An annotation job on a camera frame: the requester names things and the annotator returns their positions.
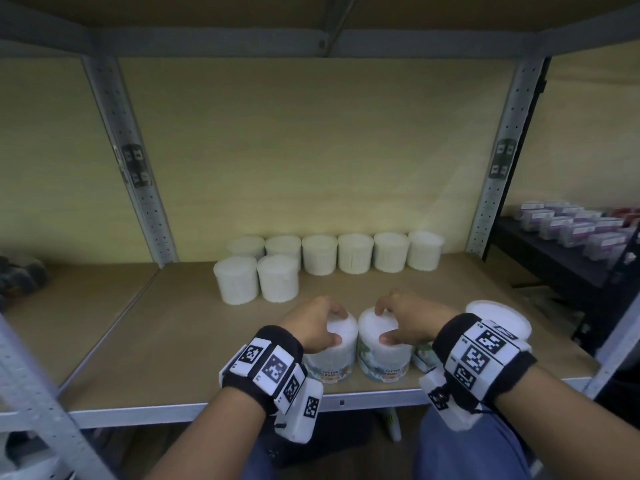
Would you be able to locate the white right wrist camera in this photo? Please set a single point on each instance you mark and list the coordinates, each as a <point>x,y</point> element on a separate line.
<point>457,419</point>

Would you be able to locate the small white spray bottle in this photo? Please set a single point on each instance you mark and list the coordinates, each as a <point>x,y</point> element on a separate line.
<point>394,429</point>

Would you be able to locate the person's left leg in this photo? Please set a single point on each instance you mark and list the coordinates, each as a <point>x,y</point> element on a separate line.
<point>257,464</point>

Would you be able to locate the person's right forearm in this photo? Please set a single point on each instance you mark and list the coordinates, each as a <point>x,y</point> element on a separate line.
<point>565,429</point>

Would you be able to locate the black left wristband with markers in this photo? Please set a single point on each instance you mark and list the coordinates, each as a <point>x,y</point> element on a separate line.
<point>285,339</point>

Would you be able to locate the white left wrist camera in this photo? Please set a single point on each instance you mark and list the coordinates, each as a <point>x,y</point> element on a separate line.
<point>300,429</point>

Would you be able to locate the person's right leg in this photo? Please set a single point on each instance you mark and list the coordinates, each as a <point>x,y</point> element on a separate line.
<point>465,454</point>

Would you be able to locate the black right wristband with markers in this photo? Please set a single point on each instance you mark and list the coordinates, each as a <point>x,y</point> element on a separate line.
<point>515,379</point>

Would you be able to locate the grey metal shelf wooden boards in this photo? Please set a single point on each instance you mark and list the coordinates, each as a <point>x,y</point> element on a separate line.
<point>150,334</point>

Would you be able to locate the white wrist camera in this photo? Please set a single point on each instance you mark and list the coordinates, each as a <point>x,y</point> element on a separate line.
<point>457,419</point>
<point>300,429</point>

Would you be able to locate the dark small pouch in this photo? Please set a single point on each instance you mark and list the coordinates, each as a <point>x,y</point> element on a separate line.
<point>22,279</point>

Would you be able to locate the white device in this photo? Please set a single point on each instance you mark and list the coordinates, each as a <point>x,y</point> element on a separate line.
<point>30,467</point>

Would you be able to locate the dark grey printed bag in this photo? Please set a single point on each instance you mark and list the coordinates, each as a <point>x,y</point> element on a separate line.
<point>345,434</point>

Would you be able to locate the pile of small plastic packets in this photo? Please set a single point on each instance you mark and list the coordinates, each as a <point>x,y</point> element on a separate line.
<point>575,229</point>

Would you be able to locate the group of white cotton-swab tubs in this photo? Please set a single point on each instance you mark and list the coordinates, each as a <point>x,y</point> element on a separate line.
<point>320,254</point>

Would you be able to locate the person's left hand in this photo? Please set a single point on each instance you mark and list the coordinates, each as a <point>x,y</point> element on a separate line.
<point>310,324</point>

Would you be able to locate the person's right hand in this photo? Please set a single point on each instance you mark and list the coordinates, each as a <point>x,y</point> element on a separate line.
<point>420,317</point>

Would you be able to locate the person's left forearm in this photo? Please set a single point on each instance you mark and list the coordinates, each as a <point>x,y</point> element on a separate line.
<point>210,439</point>

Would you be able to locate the black marker tag plate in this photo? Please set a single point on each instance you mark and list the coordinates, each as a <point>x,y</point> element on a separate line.
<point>136,164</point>
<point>502,159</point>

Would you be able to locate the black wristband with markers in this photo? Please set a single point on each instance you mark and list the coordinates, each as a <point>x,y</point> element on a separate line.
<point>515,379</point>
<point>285,339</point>

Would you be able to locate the person's leg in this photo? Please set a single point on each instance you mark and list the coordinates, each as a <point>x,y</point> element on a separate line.
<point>257,464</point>
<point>465,454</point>

